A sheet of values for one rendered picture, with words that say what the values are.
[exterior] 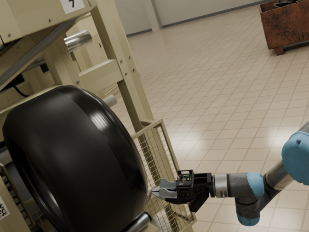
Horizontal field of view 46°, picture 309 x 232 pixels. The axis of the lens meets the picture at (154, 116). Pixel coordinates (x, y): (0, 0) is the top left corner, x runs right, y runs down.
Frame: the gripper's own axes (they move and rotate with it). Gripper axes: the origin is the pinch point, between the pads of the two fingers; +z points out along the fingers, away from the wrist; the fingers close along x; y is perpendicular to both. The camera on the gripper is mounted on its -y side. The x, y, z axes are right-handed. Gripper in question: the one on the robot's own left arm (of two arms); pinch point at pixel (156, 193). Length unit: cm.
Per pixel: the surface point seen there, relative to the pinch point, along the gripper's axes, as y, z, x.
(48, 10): 48, 36, -51
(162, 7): -439, 180, -1038
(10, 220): 15.3, 40.4, 17.6
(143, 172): 11.4, 1.6, -0.3
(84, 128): 31.6, 14.6, -2.1
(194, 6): -438, 73, -1001
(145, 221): -13.0, 6.7, 3.0
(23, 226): 11.0, 38.2, 17.2
